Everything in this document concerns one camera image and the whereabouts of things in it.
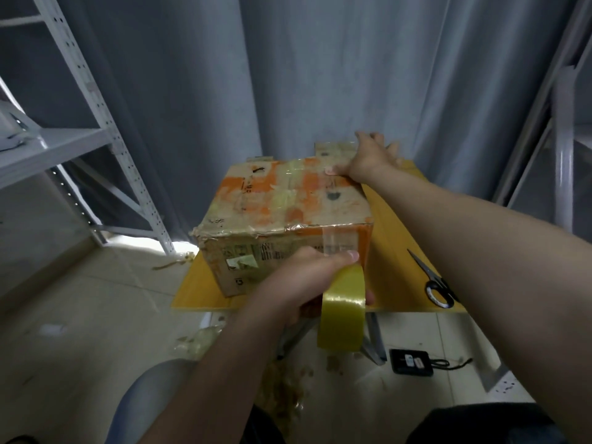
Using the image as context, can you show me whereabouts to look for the person's left hand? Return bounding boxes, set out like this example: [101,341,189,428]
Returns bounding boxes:
[250,247,371,329]

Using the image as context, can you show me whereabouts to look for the person's right forearm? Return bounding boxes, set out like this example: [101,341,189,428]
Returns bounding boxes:
[363,162,592,444]

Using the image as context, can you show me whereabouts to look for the black adapter cable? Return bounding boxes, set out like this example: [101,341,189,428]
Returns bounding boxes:
[431,356,475,371]

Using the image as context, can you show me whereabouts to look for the grey curtain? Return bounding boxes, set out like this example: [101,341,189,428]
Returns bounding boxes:
[0,0,592,241]

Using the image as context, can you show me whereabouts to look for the black-handled scissors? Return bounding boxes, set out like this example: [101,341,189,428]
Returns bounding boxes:
[407,249,457,311]

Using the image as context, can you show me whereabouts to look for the person's right hand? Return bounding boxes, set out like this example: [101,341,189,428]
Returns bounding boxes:
[326,131,403,187]

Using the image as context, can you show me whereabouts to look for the medium brown cardboard box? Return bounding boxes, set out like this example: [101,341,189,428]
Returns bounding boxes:
[313,140,360,165]

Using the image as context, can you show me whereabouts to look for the yellow wooden table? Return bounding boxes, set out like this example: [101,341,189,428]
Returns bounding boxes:
[173,160,468,366]

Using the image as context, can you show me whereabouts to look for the person's right leg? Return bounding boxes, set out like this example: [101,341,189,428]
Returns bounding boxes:
[407,402,565,444]

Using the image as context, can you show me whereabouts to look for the grey metal shelf unit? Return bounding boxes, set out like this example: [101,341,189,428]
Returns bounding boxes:
[0,0,177,257]
[490,0,592,237]

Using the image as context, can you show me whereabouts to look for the yellow tape roll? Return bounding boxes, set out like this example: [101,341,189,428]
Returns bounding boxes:
[316,224,368,354]

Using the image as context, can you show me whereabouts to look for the person's left forearm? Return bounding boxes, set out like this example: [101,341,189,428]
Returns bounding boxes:
[139,300,297,444]

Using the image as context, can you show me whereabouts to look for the black power adapter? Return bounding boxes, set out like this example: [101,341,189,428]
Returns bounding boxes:
[388,347,435,377]

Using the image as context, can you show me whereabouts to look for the large orange print cardboard box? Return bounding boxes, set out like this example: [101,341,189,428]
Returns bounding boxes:
[189,157,376,298]

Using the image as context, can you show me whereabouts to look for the tape scraps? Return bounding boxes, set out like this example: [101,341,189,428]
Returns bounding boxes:
[176,323,320,426]

